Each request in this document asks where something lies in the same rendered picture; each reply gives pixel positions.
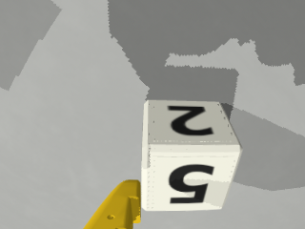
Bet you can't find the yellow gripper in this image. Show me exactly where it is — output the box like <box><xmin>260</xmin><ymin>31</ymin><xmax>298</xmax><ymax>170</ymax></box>
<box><xmin>83</xmin><ymin>179</ymin><xmax>141</xmax><ymax>229</ymax></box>

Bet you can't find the white number cube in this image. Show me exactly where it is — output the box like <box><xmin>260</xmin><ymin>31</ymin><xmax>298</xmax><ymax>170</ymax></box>
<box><xmin>142</xmin><ymin>100</ymin><xmax>243</xmax><ymax>211</ymax></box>

